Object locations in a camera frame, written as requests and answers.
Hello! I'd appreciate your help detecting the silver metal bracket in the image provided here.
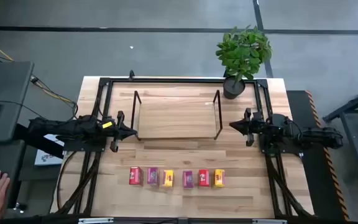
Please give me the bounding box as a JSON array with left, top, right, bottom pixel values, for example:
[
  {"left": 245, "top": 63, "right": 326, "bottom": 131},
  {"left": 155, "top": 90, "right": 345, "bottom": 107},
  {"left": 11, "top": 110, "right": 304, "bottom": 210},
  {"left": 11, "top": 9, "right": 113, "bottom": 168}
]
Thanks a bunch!
[
  {"left": 252, "top": 219, "right": 288, "bottom": 224},
  {"left": 78, "top": 217, "right": 114, "bottom": 224}
]

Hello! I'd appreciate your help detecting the yellow Corn Pops cereal box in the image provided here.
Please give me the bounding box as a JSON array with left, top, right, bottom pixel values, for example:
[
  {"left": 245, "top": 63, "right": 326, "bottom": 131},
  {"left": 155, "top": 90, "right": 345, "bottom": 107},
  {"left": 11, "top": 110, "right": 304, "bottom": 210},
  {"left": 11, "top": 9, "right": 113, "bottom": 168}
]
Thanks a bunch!
[
  {"left": 162, "top": 169, "right": 175, "bottom": 188},
  {"left": 213, "top": 168, "right": 226, "bottom": 189}
]

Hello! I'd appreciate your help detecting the purple Raisin Bran cereal box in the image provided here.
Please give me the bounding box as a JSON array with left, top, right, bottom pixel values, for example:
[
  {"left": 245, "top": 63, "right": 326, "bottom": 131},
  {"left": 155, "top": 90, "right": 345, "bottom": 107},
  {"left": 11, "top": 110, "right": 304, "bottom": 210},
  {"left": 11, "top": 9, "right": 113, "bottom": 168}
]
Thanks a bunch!
[
  {"left": 182, "top": 170, "right": 195, "bottom": 190},
  {"left": 146, "top": 166, "right": 160, "bottom": 187}
]

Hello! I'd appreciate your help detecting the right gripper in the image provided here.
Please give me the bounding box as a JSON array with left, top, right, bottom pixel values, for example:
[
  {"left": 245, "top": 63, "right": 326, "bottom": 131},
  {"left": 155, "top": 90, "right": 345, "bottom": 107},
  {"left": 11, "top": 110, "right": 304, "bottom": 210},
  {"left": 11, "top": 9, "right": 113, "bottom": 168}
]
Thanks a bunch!
[{"left": 229, "top": 107, "right": 266, "bottom": 147}]

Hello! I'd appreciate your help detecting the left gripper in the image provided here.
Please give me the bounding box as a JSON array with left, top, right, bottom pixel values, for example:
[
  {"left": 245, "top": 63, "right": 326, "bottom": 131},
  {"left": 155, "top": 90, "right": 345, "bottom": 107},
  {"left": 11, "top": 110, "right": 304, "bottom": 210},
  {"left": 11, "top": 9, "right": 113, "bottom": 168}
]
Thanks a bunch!
[{"left": 99, "top": 110, "right": 139, "bottom": 153}]

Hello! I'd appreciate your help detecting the black keyboard cable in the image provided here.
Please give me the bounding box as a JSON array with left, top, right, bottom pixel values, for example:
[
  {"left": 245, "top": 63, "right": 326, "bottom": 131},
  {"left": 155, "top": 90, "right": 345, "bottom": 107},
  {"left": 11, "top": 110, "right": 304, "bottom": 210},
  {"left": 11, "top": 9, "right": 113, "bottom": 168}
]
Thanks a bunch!
[{"left": 0, "top": 99, "right": 48, "bottom": 121}]

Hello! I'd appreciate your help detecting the grey desk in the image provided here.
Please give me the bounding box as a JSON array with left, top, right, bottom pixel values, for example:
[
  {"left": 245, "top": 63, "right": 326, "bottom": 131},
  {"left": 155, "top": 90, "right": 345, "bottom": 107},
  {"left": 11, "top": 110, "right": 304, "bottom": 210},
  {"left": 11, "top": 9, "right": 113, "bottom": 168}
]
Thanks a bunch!
[{"left": 0, "top": 61, "right": 35, "bottom": 220}]

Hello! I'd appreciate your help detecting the black metal table frame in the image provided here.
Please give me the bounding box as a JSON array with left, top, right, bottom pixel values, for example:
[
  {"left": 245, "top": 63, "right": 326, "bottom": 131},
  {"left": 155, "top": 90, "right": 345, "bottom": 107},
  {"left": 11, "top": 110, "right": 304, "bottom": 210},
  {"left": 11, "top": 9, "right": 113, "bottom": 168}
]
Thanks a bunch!
[{"left": 54, "top": 77, "right": 315, "bottom": 218}]

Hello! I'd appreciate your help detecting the dark metal stand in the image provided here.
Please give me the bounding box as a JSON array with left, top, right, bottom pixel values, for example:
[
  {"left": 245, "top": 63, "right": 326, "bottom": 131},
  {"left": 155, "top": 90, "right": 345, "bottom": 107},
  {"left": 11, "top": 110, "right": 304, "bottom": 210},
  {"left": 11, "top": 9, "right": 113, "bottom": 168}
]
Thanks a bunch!
[{"left": 323, "top": 81, "right": 358, "bottom": 181}]

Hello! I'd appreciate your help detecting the black mat hazard stripe edge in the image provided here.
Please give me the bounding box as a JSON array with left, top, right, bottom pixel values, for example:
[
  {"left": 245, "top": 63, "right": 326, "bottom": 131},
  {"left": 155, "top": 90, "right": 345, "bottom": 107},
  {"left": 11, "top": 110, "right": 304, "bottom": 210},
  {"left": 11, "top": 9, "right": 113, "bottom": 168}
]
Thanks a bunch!
[{"left": 286, "top": 90, "right": 351, "bottom": 222}]

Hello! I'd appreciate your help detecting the red Froot Loops cereal box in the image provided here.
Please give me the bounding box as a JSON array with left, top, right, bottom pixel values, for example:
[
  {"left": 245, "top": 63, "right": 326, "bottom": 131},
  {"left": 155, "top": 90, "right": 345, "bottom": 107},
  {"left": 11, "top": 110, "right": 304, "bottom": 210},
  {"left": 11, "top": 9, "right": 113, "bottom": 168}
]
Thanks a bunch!
[
  {"left": 198, "top": 169, "right": 211, "bottom": 188},
  {"left": 128, "top": 166, "right": 144, "bottom": 187}
]

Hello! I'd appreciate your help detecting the wooden shelf black metal frame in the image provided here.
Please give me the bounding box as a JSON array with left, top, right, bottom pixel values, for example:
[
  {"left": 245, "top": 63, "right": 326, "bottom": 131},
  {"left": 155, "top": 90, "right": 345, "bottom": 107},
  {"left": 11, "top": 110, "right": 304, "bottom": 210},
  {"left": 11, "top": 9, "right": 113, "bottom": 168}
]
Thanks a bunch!
[{"left": 131, "top": 89, "right": 223, "bottom": 141}]

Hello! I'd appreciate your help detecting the white paper sheet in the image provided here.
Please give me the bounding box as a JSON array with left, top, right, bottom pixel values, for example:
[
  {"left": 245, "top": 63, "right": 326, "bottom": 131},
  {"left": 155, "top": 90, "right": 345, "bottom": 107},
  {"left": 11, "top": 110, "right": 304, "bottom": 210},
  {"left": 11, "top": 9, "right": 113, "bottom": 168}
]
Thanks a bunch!
[{"left": 34, "top": 133, "right": 67, "bottom": 167}]

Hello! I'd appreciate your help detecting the black metal beam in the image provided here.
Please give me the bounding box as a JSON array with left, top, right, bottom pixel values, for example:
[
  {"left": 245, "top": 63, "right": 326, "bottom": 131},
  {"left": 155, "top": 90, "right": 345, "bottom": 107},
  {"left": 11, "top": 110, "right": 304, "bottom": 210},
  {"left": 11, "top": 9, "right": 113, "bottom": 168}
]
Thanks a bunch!
[{"left": 13, "top": 123, "right": 65, "bottom": 159}]

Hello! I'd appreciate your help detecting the black cable bundle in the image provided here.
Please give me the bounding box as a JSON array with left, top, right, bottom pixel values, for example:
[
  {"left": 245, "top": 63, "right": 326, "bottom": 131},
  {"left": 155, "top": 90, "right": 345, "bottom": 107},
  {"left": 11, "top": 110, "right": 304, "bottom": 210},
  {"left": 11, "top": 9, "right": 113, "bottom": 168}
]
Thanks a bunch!
[{"left": 29, "top": 75, "right": 80, "bottom": 123}]

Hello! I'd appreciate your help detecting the green potted plant black pot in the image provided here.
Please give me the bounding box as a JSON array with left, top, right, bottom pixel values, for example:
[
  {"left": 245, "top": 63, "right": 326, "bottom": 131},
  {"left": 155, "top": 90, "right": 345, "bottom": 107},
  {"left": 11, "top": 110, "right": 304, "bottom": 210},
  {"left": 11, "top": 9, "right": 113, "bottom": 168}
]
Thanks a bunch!
[{"left": 215, "top": 24, "right": 273, "bottom": 100}]

